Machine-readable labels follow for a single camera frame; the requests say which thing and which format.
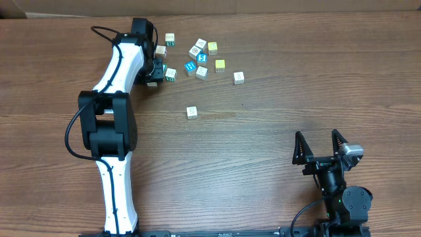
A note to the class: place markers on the white block far right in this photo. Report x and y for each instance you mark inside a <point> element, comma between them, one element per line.
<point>239,78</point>

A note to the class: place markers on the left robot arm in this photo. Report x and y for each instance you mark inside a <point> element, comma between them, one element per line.
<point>108,123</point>

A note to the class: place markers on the white block blue P side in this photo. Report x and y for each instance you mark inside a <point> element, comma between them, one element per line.
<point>202,73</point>

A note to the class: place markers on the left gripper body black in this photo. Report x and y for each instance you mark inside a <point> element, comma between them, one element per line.
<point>156,70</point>

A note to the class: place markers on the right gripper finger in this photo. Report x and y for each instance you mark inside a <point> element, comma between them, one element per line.
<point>338,141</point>
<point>302,153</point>

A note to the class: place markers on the blue number five block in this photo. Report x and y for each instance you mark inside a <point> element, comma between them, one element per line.
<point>202,59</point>

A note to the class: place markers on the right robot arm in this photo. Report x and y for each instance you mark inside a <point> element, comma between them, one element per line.
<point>347,207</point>

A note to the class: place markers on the yellow top wooden block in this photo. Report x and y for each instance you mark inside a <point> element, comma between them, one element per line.
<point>152,84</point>

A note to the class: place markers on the white block green side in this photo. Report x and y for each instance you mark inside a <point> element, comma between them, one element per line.
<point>171,74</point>

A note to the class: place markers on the block with green R side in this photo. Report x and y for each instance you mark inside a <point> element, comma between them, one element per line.
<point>170,39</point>

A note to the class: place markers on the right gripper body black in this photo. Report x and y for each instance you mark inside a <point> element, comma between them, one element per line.
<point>321,164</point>

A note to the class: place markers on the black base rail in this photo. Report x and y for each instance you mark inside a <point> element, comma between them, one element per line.
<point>281,232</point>

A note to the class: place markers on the white block tilted upper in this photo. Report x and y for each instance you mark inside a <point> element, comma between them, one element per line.
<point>201,44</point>

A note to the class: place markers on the yellow block right middle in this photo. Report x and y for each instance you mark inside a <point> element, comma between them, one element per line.
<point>220,65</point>

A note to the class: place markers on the white block plain top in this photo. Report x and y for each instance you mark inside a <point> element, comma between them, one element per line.
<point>192,112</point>

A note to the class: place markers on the yellow block upper right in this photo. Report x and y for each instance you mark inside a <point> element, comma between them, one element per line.
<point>212,48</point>

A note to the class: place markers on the white block picture top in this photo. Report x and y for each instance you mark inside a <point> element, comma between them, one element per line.
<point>194,51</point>

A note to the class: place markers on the blue letter H block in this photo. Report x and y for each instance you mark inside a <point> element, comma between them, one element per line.
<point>190,68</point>

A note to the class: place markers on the white block red letter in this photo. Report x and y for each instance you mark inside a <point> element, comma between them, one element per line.
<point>161,52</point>

